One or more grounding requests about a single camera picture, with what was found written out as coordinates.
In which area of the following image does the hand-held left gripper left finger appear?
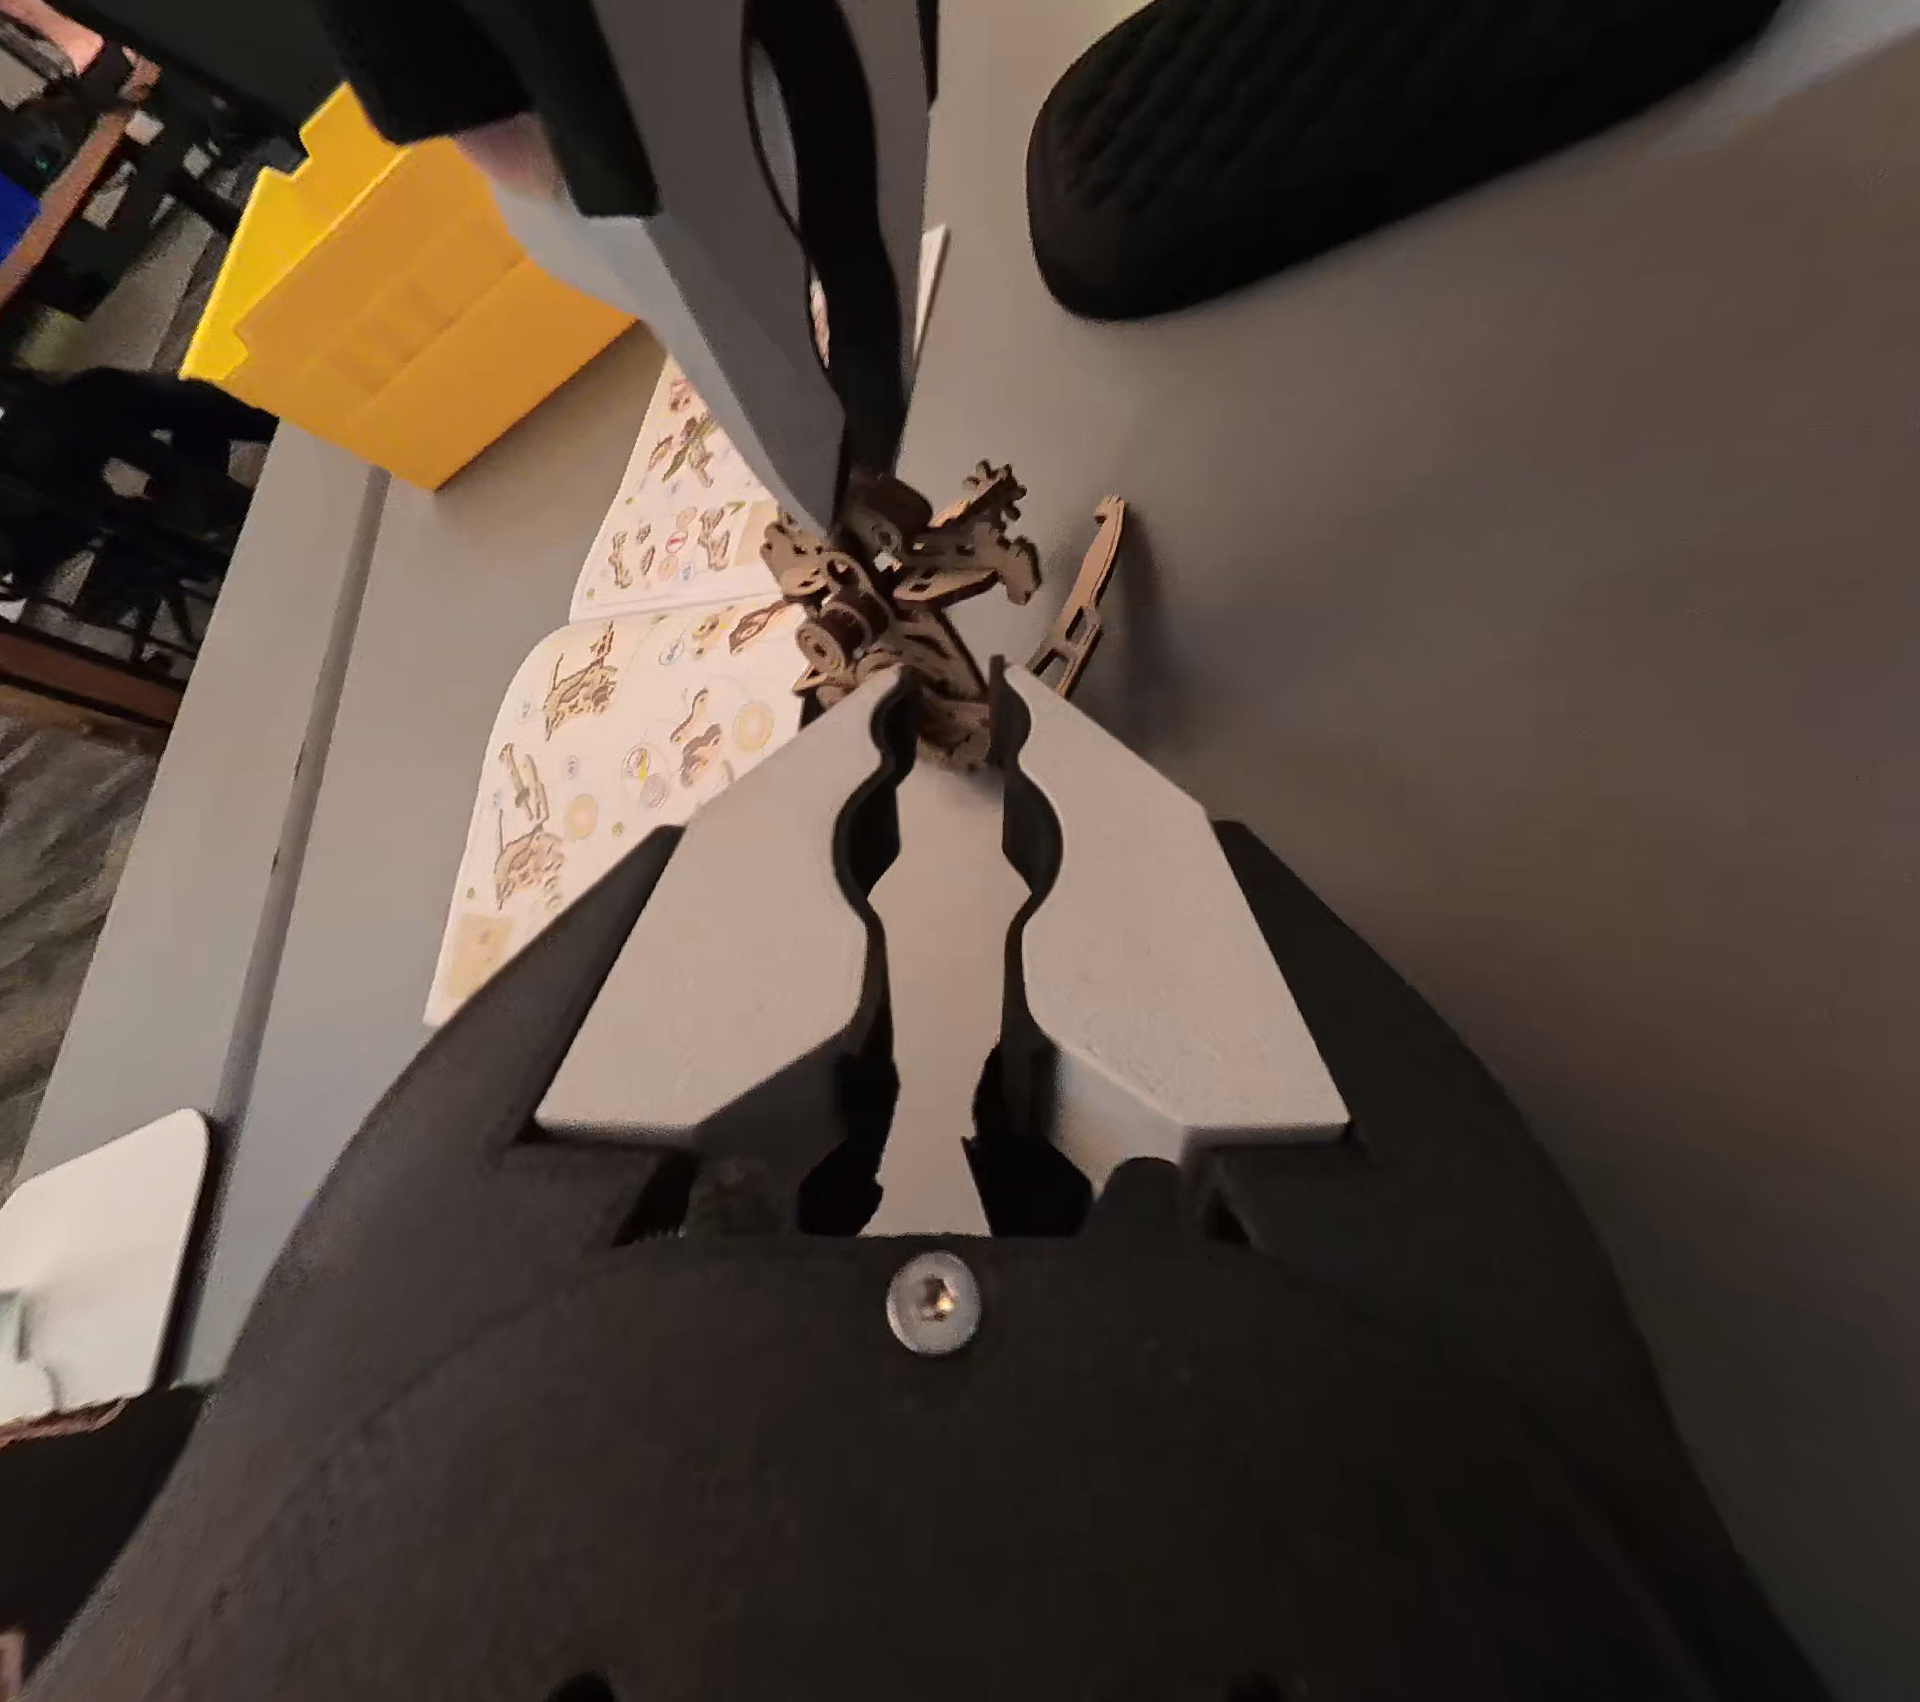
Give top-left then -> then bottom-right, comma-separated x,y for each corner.
532,663 -> 920,1156

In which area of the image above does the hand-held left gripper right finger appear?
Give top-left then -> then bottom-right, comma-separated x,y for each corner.
996,658 -> 1352,1161

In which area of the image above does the wooden model assembly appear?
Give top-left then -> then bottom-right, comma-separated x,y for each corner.
756,455 -> 1044,774

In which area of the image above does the illustrated instruction booklet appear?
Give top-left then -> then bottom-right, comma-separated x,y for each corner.
424,223 -> 954,1029

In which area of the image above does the yellow plastic bin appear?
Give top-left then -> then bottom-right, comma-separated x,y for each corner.
181,82 -> 642,491

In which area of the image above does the flat wooden strut part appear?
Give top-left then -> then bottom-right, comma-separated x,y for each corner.
1024,494 -> 1131,701

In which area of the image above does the black wrist rest pad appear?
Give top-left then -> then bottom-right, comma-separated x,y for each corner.
1026,0 -> 1819,322

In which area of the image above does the black office chair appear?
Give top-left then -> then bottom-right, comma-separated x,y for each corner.
0,364 -> 282,687

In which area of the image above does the white card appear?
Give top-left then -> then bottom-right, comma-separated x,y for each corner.
0,1105 -> 216,1434

